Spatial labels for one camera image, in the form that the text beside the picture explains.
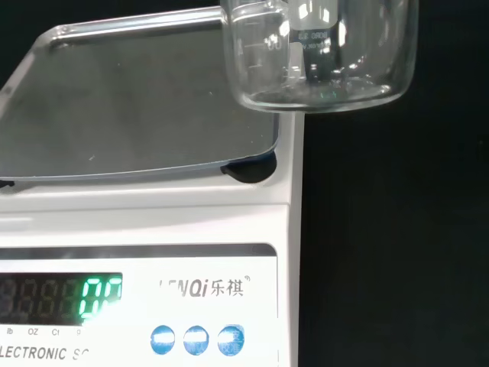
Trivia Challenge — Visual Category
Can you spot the white electronic balance steel pan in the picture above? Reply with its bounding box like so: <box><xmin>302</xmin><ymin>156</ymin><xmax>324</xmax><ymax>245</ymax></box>
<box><xmin>0</xmin><ymin>5</ymin><xmax>306</xmax><ymax>367</ymax></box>

